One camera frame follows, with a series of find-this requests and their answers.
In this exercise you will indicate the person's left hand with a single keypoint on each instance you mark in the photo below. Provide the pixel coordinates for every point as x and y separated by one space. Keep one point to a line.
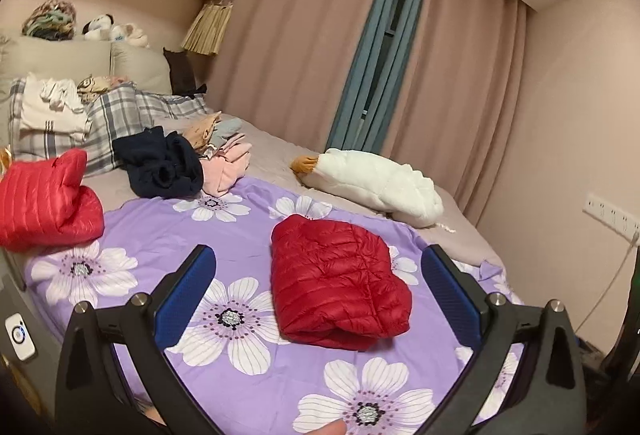
331 428

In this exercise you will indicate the beige pleated lamp shade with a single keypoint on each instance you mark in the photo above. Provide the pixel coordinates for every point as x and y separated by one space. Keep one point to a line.
207 30

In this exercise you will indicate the purple floral bed sheet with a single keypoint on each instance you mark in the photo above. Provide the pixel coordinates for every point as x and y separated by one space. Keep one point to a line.
160 225

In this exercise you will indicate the pink curtain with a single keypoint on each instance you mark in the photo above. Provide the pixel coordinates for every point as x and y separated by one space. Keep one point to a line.
450 90
290 40

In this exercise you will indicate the pink folded clothing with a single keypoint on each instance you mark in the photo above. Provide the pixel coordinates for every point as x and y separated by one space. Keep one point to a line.
227 165

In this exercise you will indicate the grey-blue folded clothing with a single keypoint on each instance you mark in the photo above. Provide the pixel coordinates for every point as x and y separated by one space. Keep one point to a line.
230 127

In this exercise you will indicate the white wall socket strip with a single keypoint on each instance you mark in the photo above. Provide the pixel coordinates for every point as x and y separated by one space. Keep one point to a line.
607 212

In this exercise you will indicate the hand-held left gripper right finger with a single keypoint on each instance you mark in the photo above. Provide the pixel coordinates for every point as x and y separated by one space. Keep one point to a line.
452 302

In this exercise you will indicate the white plush toys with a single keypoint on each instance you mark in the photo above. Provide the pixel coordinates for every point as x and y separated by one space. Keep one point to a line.
112 30

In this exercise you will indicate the dark brown pillow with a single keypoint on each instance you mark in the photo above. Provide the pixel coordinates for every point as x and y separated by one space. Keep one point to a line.
180 70

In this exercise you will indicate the red puffy jacket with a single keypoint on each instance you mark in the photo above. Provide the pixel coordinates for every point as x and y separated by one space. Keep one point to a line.
45 205

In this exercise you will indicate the small white cloth scrap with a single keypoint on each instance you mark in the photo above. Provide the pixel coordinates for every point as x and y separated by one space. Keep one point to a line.
446 226

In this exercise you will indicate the beige headboard cushion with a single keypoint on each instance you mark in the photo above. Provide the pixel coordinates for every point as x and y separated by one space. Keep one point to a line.
140 65

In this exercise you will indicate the tan folded clothing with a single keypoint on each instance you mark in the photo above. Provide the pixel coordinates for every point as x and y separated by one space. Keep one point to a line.
202 130

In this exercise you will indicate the grey bed frame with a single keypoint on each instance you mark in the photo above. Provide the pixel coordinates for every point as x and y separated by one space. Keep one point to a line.
35 290

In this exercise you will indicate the white round-button device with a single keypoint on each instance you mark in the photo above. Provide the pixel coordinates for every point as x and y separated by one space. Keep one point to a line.
20 335

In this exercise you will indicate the blue curtain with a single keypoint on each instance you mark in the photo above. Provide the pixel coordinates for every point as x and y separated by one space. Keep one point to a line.
357 90
395 90

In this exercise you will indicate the red down jacket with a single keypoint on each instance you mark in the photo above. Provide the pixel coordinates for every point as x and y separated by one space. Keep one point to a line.
330 285

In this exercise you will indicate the navy clothing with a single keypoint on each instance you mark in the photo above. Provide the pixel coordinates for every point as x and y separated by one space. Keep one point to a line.
160 165

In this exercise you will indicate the white clothing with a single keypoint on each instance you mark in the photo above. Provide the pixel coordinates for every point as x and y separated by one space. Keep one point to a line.
50 110

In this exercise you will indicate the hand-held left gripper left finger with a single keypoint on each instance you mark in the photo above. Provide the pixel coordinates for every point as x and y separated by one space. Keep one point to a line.
182 297

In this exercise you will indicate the knitted multicolour bag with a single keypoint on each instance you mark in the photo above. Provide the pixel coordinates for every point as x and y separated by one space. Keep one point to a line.
50 20

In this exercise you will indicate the white puffy jacket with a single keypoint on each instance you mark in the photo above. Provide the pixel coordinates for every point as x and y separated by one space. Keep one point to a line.
375 185

